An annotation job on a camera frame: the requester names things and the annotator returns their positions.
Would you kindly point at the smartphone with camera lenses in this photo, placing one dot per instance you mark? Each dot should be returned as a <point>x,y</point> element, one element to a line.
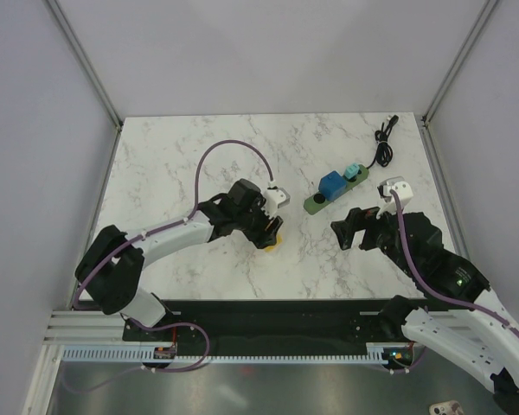
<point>450,407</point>

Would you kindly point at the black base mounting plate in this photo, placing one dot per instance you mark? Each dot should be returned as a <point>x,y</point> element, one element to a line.
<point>270,326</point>

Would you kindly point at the yellow plug cube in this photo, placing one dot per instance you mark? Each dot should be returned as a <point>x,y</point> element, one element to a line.
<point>276,245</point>

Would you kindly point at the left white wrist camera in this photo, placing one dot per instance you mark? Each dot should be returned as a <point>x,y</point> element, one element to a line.
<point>276,198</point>

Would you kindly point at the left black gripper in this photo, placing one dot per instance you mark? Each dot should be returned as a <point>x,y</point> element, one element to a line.
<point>262,239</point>

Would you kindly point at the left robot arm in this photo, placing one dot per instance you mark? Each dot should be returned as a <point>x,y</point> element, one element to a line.
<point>111,268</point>

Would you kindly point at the white slotted cable duct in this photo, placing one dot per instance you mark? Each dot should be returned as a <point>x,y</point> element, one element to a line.
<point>375,354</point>

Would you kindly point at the left aluminium frame post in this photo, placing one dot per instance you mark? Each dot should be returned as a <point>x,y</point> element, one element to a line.
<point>67,31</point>

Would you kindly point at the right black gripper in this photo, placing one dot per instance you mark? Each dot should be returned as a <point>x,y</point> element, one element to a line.
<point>355,220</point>

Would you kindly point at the green power strip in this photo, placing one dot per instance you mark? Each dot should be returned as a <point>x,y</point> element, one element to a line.
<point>316,202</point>

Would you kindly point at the right aluminium frame post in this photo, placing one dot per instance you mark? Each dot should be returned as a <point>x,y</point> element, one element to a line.
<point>470,42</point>

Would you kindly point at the aluminium frame post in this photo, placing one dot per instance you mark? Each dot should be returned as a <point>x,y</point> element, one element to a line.
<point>67,31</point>
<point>470,42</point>

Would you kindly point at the teal plug cube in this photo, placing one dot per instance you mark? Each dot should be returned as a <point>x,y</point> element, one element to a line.
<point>352,171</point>

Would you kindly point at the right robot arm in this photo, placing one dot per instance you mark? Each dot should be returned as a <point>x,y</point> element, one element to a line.
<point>415,246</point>

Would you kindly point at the blue plug cube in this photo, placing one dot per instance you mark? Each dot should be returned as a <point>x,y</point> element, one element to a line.
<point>332,186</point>

